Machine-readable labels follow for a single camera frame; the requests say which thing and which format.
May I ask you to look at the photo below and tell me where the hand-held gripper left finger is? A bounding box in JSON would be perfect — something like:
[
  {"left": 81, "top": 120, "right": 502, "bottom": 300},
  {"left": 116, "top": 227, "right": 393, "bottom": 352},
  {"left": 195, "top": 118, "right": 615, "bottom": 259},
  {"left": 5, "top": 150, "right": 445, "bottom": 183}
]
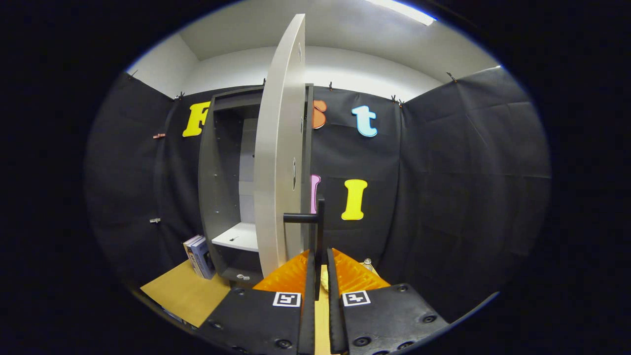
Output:
[{"left": 197, "top": 249, "right": 316, "bottom": 355}]

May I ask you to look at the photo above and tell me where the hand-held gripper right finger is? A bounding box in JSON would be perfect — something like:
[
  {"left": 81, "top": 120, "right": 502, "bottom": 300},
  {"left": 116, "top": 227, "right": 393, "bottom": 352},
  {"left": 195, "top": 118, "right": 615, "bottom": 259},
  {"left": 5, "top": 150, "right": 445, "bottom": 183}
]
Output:
[{"left": 326, "top": 248, "right": 450, "bottom": 355}]

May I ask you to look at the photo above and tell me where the black door handle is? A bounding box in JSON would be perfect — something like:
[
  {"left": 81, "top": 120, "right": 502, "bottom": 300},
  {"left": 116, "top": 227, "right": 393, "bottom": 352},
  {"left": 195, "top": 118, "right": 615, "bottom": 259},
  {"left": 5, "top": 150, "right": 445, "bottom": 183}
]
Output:
[{"left": 283, "top": 198, "right": 326, "bottom": 301}]

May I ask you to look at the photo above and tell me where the grey shoe cabinet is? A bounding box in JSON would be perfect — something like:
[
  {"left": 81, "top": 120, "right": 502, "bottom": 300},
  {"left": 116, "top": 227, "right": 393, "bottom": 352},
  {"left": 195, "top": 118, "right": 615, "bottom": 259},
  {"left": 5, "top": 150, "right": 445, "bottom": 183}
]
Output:
[{"left": 198, "top": 85, "right": 316, "bottom": 289}]

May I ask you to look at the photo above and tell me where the beige shoe cabinet door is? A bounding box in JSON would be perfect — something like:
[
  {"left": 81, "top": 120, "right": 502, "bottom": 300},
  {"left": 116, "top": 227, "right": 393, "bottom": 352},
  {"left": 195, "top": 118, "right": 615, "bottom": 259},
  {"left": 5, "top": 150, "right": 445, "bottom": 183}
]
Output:
[{"left": 254, "top": 14, "right": 309, "bottom": 278}]

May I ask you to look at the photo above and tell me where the white cabinet shelf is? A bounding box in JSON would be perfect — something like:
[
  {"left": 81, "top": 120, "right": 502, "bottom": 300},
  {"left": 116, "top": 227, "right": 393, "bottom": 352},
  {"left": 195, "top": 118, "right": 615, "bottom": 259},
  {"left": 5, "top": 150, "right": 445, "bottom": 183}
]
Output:
[{"left": 212, "top": 222, "right": 259, "bottom": 252}]

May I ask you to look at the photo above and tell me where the blue book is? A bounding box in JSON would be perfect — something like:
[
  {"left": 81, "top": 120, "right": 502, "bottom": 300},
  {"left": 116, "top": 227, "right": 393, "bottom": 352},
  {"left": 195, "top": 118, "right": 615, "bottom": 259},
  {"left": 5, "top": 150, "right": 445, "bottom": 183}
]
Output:
[{"left": 190, "top": 238, "right": 216, "bottom": 280}]

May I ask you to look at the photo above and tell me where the white book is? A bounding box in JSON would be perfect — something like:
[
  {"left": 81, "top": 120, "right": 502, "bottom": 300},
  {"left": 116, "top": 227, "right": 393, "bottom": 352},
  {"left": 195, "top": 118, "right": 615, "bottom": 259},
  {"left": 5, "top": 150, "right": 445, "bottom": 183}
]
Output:
[{"left": 183, "top": 235, "right": 205, "bottom": 277}]

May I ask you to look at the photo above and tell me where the black backdrop cloth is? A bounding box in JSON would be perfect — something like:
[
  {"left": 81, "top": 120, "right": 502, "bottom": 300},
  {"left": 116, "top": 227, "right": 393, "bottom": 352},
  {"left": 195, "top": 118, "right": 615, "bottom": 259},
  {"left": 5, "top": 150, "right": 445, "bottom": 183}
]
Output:
[{"left": 84, "top": 67, "right": 552, "bottom": 323}]

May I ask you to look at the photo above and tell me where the ceiling light strip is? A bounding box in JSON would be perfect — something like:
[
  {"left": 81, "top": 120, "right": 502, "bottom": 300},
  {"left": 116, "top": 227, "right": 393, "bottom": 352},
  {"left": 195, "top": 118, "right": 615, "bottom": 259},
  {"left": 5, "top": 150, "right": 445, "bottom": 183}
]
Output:
[{"left": 365, "top": 0, "right": 437, "bottom": 26}]

